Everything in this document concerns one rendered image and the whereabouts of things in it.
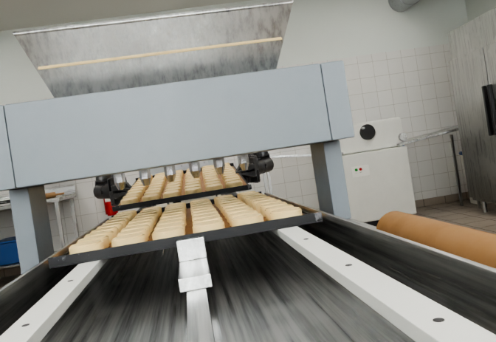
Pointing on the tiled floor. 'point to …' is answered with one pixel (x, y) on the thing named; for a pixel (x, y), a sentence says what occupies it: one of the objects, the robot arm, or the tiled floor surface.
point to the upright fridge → (476, 102)
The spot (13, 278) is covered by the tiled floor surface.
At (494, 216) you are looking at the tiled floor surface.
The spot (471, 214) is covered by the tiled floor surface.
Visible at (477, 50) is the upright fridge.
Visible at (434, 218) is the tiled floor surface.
